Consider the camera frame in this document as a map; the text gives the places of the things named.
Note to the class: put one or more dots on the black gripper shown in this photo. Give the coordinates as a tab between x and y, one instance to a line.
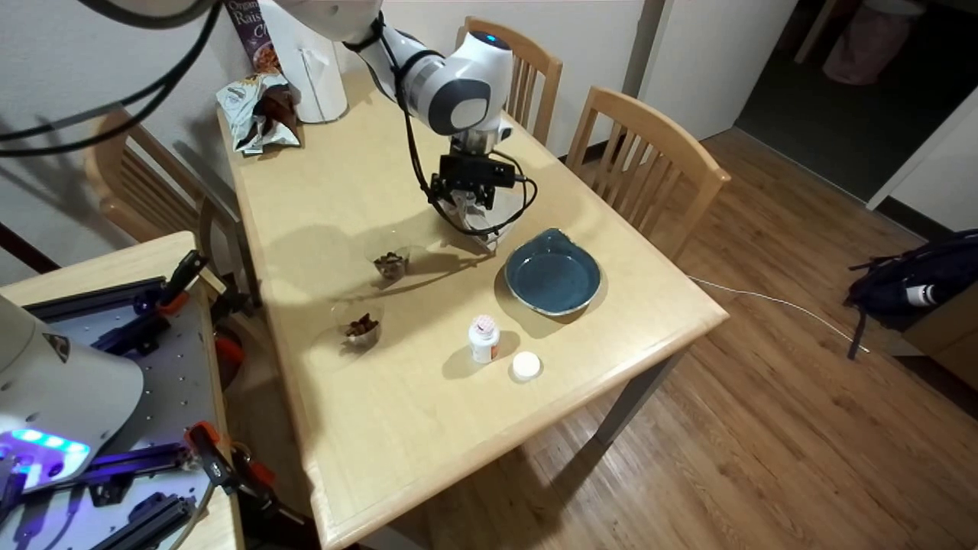
467	171

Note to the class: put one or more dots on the beige towel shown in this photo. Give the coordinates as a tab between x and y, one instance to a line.
486	225

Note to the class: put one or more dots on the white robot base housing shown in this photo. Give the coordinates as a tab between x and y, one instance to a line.
59	403

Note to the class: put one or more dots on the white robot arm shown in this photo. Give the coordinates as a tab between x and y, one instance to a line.
456	96

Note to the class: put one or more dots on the glass bowl with snack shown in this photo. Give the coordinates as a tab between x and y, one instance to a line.
361	333
391	267

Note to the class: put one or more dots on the wooden chair far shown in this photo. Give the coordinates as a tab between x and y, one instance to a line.
535	78

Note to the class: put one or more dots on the wooden chair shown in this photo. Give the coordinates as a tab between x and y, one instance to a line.
647	165
145	192
535	78

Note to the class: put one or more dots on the blue ceramic plate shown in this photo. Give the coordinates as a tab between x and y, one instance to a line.
551	275

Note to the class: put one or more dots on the small white bottle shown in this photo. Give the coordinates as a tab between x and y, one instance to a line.
483	336

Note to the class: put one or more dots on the wooden chair right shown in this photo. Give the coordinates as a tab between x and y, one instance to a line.
647	165

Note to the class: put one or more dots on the white bottle cap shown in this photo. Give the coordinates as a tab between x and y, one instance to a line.
527	365

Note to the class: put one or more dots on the crumpled grey cloth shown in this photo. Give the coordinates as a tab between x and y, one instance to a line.
259	113

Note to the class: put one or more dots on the purple snack package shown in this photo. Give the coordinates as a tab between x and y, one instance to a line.
250	36

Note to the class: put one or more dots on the wooden chair back left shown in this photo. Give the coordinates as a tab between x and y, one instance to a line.
145	192

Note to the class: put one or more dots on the orange black clamp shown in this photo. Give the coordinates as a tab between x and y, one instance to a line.
265	518

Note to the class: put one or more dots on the pink bag in doorway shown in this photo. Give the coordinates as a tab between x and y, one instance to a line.
871	37

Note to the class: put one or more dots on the black backpack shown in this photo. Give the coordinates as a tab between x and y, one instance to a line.
901	290

